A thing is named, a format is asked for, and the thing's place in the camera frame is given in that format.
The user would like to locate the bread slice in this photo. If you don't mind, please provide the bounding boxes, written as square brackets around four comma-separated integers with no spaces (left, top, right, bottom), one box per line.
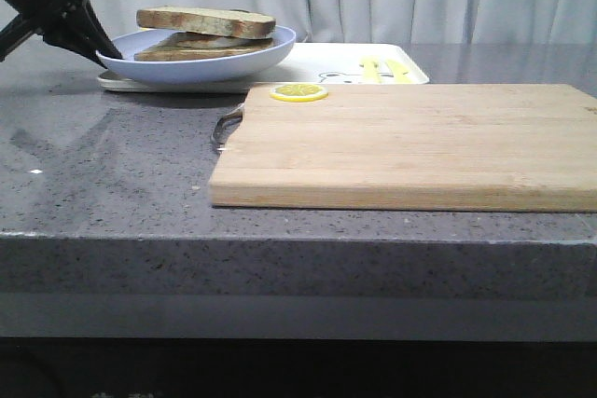
[134,35,273,62]
[136,6,276,39]

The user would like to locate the metal cutting board handle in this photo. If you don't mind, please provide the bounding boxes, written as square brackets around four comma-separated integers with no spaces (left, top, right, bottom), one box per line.
[210,104,244,153]

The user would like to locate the white tray with bear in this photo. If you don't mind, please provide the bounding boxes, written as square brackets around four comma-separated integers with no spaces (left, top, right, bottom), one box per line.
[97,43,429,94]

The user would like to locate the fried egg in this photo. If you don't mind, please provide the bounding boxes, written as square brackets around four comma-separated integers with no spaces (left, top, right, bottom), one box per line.
[171,32,254,48]

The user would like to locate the lemon slice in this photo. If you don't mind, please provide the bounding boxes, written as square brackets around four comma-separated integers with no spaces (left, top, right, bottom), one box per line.
[270,83,328,103]

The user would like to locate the wooden cutting board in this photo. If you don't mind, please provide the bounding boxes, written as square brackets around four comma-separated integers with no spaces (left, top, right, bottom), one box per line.
[209,84,596,213]

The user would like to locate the light blue plate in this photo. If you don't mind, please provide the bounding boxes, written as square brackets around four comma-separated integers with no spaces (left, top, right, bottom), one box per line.
[97,25,296,84]

